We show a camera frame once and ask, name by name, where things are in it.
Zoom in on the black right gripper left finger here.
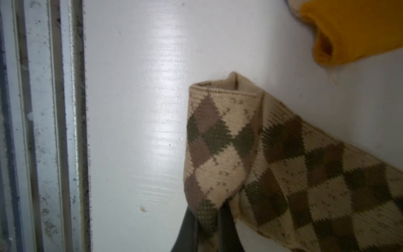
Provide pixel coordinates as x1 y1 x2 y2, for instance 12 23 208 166
171 208 198 252

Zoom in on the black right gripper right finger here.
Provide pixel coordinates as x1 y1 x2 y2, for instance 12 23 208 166
218 203 245 252

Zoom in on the beige argyle sock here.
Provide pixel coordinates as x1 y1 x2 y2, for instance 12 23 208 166
184 72 403 252

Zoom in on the purple sock yellow cuff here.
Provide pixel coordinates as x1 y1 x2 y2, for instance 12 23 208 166
287 1 403 66

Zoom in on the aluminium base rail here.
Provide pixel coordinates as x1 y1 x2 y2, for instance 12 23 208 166
1 1 91 252

